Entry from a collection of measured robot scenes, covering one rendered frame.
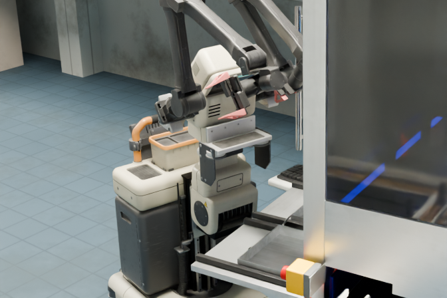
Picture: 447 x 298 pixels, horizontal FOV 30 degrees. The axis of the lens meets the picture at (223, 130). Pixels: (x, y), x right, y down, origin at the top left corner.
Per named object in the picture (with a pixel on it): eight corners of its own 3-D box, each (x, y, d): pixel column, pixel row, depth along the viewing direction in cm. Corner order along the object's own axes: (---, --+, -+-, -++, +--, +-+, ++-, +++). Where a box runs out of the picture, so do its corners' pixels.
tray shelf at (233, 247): (420, 215, 288) (420, 209, 288) (330, 312, 234) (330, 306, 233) (297, 187, 313) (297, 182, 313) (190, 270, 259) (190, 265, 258)
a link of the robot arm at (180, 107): (177, -16, 286) (152, -10, 281) (199, -14, 276) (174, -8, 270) (195, 108, 301) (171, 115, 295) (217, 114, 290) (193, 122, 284)
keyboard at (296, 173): (380, 193, 319) (380, 187, 318) (359, 205, 309) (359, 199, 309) (298, 167, 345) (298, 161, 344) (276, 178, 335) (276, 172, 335)
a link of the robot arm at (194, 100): (183, 95, 301) (171, 99, 298) (194, 84, 293) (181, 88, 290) (193, 118, 300) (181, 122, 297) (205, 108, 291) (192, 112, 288)
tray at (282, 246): (375, 259, 257) (376, 248, 256) (338, 298, 237) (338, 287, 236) (279, 233, 275) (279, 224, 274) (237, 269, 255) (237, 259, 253)
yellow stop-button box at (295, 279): (321, 287, 228) (321, 263, 226) (308, 298, 223) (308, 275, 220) (297, 279, 232) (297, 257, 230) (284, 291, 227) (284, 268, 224)
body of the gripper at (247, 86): (245, 107, 248) (264, 99, 251) (231, 76, 247) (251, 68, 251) (235, 112, 253) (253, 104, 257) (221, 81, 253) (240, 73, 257)
